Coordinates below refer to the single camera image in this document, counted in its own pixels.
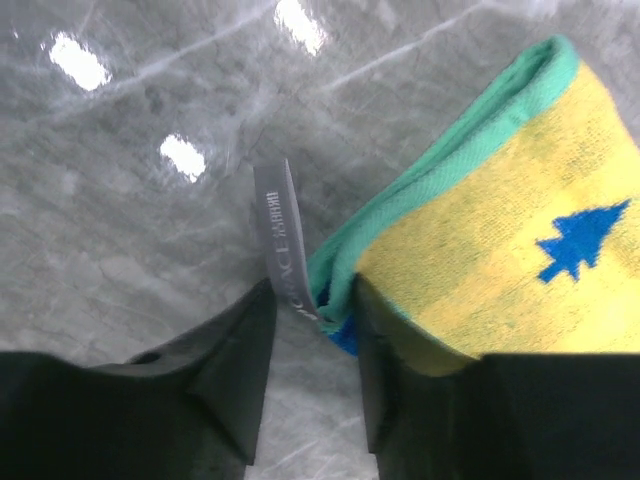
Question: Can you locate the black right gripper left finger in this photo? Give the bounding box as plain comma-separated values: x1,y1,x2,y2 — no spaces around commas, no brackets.
1,280,277,479

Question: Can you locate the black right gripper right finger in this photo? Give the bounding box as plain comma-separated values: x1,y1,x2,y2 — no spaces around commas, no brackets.
352,278,639,479

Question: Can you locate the yellow teal patterned towel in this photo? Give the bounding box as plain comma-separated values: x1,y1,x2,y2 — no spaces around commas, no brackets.
252,34,640,377

